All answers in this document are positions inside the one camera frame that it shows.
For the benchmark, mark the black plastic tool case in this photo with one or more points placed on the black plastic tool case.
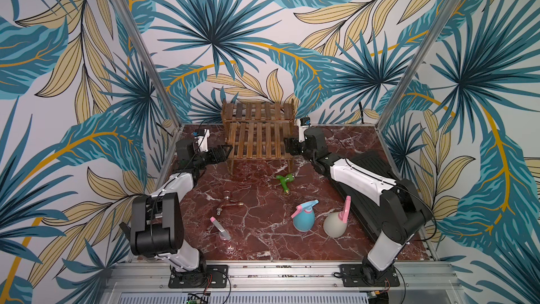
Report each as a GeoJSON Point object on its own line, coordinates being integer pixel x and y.
{"type": "Point", "coordinates": [367, 169]}

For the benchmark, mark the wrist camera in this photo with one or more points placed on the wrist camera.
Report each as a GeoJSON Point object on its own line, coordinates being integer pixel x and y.
{"type": "Point", "coordinates": [201, 137]}
{"type": "Point", "coordinates": [303, 124]}

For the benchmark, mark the white spray bottle pink top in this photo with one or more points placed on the white spray bottle pink top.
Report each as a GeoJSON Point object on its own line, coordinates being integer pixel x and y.
{"type": "Point", "coordinates": [335, 225]}

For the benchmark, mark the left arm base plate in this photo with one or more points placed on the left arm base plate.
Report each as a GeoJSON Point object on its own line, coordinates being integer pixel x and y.
{"type": "Point", "coordinates": [214, 277]}

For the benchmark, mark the clear pink spray bottle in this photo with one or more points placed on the clear pink spray bottle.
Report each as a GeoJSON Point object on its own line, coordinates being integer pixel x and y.
{"type": "Point", "coordinates": [224, 235]}

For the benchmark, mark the green hose nozzle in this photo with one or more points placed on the green hose nozzle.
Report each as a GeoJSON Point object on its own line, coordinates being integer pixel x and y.
{"type": "Point", "coordinates": [284, 180]}

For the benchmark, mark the aluminium front rail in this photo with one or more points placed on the aluminium front rail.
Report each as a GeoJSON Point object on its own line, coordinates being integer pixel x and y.
{"type": "Point", "coordinates": [246, 275]}

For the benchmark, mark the blue spray bottle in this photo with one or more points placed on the blue spray bottle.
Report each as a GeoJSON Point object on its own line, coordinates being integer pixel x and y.
{"type": "Point", "coordinates": [303, 218]}

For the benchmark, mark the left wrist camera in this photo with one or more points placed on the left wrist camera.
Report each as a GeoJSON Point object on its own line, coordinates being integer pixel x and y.
{"type": "Point", "coordinates": [201, 137]}

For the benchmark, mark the brown metal hose nozzle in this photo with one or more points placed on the brown metal hose nozzle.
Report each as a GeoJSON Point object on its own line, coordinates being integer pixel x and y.
{"type": "Point", "coordinates": [227, 202]}

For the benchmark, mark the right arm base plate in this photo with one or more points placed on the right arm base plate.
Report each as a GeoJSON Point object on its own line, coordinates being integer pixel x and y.
{"type": "Point", "coordinates": [363, 276]}

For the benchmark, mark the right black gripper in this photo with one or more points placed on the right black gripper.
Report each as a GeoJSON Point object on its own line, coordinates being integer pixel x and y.
{"type": "Point", "coordinates": [296, 146]}

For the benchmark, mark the wooden slatted step shelf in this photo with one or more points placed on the wooden slatted step shelf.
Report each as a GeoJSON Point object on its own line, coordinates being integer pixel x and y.
{"type": "Point", "coordinates": [256, 131]}

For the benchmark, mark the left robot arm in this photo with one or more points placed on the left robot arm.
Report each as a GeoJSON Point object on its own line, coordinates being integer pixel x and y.
{"type": "Point", "coordinates": [156, 228]}

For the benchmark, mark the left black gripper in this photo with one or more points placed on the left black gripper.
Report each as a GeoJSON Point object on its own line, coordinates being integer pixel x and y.
{"type": "Point", "coordinates": [221, 156]}

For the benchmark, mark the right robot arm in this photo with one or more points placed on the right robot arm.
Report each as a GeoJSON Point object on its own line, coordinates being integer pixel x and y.
{"type": "Point", "coordinates": [385, 250]}

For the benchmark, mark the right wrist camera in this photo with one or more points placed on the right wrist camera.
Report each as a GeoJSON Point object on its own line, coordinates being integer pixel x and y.
{"type": "Point", "coordinates": [303, 124]}

